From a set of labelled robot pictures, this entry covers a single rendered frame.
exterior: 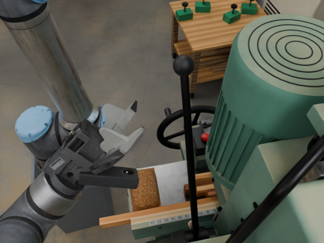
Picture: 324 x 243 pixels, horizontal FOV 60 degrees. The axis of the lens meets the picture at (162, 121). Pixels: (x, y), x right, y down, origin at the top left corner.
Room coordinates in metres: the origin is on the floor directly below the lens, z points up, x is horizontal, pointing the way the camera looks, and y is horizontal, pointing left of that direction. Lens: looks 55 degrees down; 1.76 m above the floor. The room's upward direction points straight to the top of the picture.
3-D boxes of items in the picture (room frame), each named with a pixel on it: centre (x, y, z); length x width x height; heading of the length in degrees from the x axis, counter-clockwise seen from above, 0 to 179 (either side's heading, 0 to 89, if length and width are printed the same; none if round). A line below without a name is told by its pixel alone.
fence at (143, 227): (0.26, -0.21, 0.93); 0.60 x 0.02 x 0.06; 101
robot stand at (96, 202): (0.60, 0.47, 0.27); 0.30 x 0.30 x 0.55; 15
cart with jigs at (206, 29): (1.80, -0.44, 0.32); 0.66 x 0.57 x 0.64; 105
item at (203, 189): (0.34, -0.20, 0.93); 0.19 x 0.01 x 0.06; 101
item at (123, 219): (0.28, -0.10, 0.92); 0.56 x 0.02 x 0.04; 101
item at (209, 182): (0.35, -0.20, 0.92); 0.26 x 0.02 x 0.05; 101
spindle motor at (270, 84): (0.30, -0.18, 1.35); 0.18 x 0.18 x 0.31
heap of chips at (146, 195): (0.34, 0.06, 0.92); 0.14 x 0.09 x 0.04; 11
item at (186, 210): (0.28, -0.21, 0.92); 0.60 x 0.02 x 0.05; 101
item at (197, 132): (0.49, -0.16, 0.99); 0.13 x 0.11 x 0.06; 101
